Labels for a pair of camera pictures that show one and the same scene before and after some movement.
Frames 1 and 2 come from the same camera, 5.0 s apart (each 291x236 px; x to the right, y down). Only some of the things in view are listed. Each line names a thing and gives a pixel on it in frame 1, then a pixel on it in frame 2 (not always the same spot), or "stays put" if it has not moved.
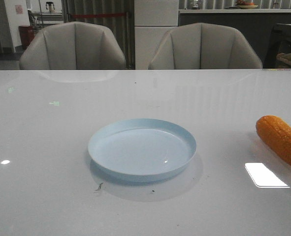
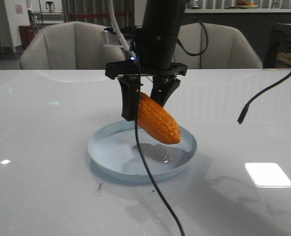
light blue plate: (141, 150) stays put
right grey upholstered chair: (204, 46) stays put
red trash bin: (27, 35) stays put
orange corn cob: (283, 139) to (154, 120)
